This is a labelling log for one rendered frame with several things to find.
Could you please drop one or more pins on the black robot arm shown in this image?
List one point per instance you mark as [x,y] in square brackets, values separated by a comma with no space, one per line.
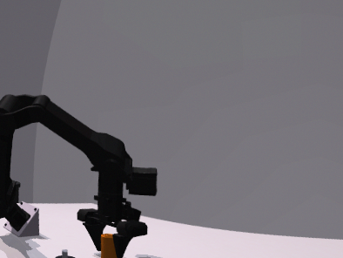
[106,153]

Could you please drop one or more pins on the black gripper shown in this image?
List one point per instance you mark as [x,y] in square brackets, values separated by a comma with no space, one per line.
[110,210]

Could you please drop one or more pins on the orange knob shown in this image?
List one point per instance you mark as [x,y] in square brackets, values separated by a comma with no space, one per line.
[107,246]

